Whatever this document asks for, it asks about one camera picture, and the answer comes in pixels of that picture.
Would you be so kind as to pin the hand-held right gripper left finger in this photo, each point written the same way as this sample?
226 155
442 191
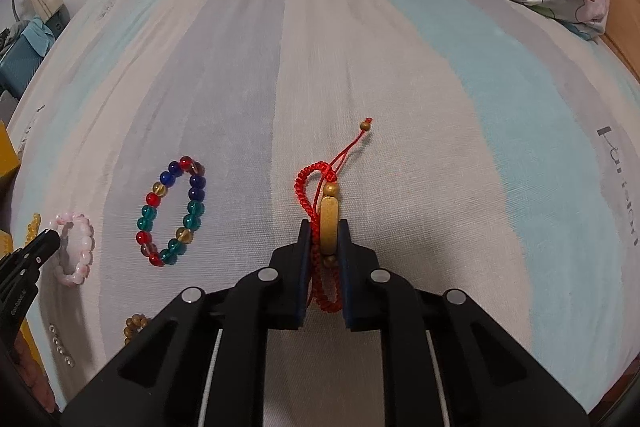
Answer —
303 272

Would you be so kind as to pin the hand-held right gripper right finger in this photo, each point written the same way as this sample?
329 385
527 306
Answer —
345 272

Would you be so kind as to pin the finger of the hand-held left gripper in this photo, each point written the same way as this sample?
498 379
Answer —
42 244

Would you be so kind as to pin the teal suitcase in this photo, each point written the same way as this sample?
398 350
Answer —
17 59

